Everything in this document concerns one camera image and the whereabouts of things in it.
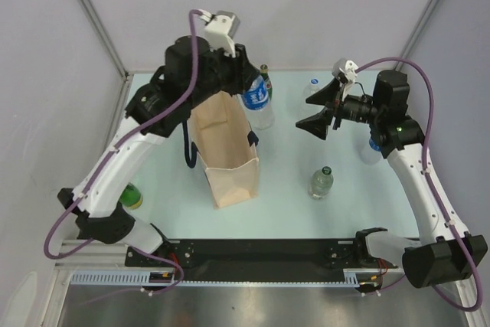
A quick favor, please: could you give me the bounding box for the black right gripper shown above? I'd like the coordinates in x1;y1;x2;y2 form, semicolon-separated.
296;77;384;140

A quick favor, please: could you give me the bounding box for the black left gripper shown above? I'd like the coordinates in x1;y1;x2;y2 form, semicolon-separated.
183;38;259;110

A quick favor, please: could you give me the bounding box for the clear unlabelled plastic water bottle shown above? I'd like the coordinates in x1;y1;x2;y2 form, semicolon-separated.
302;78;320;103

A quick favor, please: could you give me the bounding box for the blue label water bottle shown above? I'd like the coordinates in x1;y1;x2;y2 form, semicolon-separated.
241;75;275;129

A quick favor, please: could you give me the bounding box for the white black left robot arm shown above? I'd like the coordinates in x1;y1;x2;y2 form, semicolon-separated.
57;36;259;266

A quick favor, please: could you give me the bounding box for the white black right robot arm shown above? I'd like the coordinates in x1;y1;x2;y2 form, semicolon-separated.
296;70;488;288

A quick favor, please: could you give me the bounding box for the beige canvas tote bag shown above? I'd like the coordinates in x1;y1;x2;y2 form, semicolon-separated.
182;92;260;208

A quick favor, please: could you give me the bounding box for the green Perrier bottle back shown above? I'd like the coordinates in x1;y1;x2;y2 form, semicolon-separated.
260;64;273;99

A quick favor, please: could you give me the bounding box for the blue label bottle right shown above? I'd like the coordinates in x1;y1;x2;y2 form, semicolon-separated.
360;138;383;165

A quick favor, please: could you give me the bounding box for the clear glass bottle green cap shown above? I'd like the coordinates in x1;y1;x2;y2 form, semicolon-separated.
308;166;334;200

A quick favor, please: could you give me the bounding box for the green bottle front left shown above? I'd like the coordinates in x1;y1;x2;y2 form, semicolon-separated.
119;183;143;210

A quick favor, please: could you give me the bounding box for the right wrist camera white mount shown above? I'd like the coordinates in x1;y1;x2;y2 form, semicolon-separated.
332;58;358;101

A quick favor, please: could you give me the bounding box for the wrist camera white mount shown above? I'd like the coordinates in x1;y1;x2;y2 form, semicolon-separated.
332;58;358;101
200;9;240;58

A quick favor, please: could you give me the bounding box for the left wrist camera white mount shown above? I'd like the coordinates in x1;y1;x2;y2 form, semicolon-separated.
200;9;240;58

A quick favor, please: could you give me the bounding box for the aluminium corner post left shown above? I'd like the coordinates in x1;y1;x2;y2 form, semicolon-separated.
77;0;128;80

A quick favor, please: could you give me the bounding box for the aluminium corner post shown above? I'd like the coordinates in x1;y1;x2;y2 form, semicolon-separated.
77;0;128;80
400;0;443;59

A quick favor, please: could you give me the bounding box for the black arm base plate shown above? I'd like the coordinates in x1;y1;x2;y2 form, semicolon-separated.
124;237;399;283

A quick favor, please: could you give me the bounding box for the aluminium corner post right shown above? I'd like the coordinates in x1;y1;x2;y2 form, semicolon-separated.
400;0;443;59

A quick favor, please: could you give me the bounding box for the white slotted cable duct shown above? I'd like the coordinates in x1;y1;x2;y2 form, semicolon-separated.
70;270;381;288

